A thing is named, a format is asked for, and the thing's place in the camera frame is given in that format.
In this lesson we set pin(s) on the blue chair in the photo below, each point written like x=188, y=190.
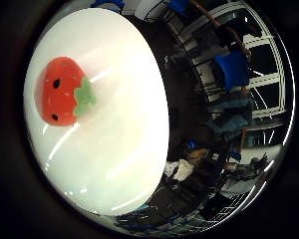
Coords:
x=108, y=4
x=178, y=5
x=232, y=69

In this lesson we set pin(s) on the white metal shelf rack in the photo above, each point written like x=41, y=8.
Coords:
x=267, y=79

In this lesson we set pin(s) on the brown wooden stick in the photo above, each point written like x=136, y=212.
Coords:
x=222, y=28

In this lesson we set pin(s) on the blue denim cloth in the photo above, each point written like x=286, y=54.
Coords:
x=230, y=119

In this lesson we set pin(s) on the red strawberry plush toy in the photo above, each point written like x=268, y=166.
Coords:
x=61, y=91

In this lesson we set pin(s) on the white crumpled cloth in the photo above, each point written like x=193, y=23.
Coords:
x=183, y=170

